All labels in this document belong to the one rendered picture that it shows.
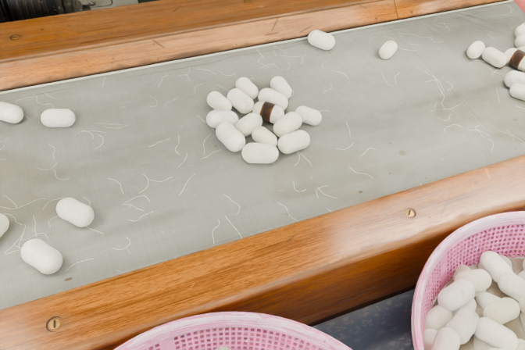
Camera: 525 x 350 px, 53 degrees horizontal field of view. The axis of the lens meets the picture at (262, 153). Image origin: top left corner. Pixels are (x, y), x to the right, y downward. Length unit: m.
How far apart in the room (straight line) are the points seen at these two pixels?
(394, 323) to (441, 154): 0.19
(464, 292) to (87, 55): 0.48
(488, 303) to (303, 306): 0.16
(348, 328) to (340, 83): 0.30
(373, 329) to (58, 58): 0.46
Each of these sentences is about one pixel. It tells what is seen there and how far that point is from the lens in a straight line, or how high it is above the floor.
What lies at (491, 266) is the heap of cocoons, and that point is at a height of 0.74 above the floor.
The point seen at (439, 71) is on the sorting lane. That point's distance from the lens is 0.72.
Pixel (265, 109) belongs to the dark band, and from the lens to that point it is 0.57.
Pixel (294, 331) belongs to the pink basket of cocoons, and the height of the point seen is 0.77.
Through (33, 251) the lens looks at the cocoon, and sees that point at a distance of 0.47.
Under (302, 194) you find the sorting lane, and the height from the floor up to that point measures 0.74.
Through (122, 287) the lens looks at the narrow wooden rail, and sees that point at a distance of 0.43.
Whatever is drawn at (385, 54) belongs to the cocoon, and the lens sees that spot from 0.71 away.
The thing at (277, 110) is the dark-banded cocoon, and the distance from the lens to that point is 0.57.
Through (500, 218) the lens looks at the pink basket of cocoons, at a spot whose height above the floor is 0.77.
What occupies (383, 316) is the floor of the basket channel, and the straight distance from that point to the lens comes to 0.53.
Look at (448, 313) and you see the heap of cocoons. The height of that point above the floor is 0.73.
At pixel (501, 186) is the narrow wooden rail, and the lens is 0.55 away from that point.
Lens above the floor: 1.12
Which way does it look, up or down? 44 degrees down
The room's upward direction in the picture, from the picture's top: 4 degrees clockwise
